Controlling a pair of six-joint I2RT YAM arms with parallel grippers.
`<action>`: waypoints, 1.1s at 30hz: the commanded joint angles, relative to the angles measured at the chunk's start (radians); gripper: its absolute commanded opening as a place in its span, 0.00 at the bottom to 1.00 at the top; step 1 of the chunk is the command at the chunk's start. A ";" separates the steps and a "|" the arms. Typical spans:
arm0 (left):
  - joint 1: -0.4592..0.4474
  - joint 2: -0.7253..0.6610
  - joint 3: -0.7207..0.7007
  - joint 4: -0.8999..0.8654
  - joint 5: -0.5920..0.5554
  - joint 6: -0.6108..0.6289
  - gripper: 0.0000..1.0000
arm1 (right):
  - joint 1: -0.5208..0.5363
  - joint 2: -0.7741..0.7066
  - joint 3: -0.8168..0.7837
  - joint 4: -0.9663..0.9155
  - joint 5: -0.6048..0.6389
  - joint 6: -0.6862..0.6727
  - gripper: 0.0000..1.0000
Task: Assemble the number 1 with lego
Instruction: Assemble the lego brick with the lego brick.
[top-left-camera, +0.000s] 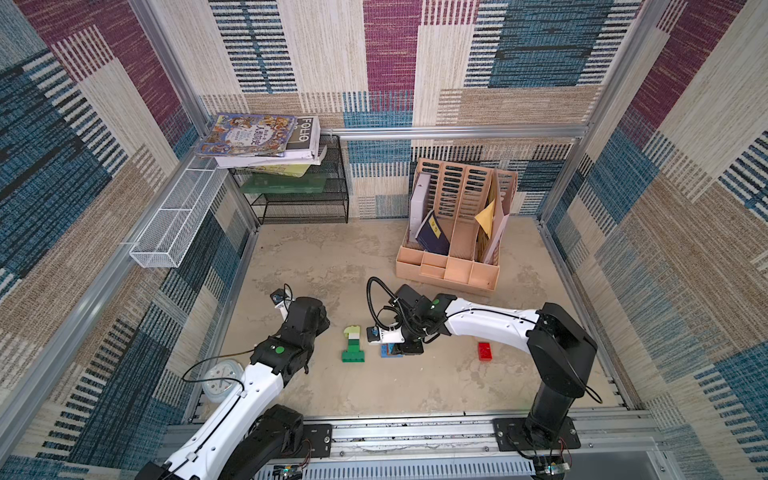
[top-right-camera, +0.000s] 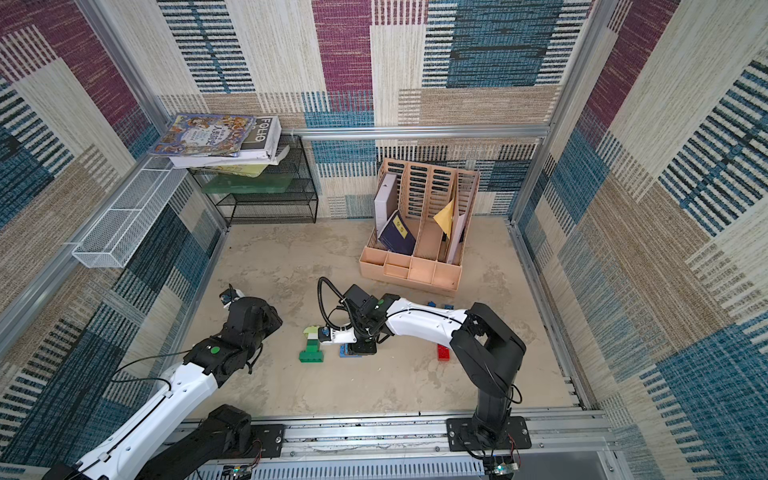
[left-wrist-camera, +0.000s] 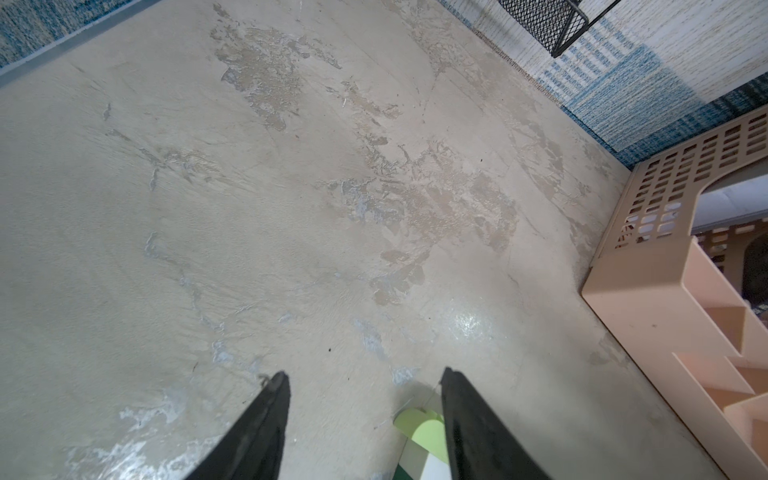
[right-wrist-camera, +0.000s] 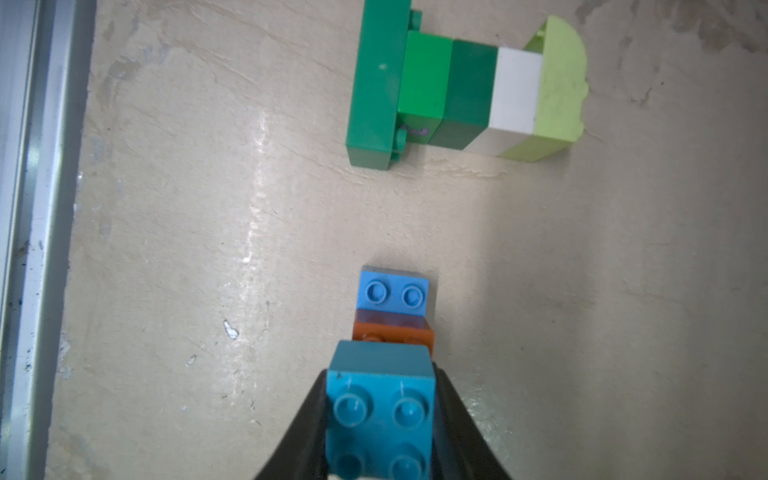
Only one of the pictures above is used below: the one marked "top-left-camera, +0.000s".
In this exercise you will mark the white wire mesh basket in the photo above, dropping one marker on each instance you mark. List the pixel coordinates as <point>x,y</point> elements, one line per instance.
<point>172,228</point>

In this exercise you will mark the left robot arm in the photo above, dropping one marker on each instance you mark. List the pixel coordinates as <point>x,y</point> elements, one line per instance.
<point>248,430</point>

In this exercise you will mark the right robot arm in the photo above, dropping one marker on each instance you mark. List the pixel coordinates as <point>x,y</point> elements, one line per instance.
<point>562,351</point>

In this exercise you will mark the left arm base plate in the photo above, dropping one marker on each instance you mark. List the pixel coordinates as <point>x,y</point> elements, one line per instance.
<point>316,441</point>

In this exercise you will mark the long green lego brick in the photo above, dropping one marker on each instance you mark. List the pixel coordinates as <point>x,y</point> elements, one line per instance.
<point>353,356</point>

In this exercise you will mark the pale blue round clock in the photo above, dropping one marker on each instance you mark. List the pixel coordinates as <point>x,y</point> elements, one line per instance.
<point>221,380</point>

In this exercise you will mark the pink desk file organizer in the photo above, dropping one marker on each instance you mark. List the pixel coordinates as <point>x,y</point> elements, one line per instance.
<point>457,192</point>

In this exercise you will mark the yellow envelope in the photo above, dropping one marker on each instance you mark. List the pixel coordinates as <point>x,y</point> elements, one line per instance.
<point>485,218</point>

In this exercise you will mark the black wire shelf rack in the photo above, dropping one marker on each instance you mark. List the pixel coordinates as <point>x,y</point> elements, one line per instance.
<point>320,195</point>

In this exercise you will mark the lime green lego brick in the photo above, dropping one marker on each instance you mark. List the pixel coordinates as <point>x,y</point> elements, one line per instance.
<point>352,332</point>

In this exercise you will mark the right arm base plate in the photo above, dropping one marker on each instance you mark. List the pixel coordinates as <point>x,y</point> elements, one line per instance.
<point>520,434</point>

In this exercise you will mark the long blue lego brick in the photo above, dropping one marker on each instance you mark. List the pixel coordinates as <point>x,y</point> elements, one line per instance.
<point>390,351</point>

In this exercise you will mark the colourful illustrated book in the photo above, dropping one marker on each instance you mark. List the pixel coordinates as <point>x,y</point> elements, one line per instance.
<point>238,134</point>

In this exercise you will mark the dark purple book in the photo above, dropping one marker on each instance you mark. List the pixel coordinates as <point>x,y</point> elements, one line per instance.
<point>431,237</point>

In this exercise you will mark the red lego brick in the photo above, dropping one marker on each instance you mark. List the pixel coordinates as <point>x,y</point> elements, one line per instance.
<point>484,352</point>

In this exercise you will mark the black and white Folio book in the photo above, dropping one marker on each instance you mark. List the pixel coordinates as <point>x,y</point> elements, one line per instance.
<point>303,148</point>

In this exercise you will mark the white book in organizer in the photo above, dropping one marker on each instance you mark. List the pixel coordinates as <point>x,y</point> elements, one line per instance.
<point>418,204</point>

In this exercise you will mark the pale pink folder in organizer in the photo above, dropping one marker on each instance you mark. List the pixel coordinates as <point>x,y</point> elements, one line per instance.
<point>501,196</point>

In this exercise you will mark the green folder on shelf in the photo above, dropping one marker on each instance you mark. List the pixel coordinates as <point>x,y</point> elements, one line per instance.
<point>276,184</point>

